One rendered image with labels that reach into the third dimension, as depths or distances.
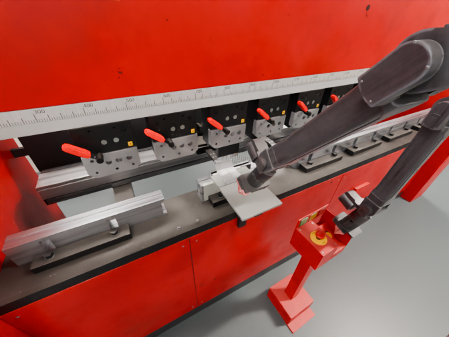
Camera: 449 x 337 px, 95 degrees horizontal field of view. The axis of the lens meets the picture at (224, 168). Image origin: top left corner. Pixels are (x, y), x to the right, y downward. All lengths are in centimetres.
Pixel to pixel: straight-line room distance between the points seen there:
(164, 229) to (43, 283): 39
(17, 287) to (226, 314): 113
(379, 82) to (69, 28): 57
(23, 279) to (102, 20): 80
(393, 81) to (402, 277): 203
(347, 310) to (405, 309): 40
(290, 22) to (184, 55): 37
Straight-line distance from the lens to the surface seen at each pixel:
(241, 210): 76
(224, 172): 91
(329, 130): 39
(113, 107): 64
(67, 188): 111
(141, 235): 90
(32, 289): 94
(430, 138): 78
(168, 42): 63
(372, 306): 197
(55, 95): 64
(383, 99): 29
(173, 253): 94
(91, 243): 91
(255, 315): 166
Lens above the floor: 157
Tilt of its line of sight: 37 degrees down
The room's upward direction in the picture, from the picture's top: 2 degrees clockwise
